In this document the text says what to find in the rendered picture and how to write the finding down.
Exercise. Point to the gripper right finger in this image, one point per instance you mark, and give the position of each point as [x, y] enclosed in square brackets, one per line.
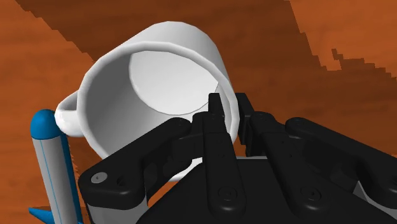
[297, 161]

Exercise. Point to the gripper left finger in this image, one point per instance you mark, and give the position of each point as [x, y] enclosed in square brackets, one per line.
[217, 155]

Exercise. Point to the white mug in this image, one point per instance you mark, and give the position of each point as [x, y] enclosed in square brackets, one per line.
[149, 93]

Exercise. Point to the grey and blue toy rocket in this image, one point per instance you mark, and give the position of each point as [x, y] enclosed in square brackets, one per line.
[52, 167]

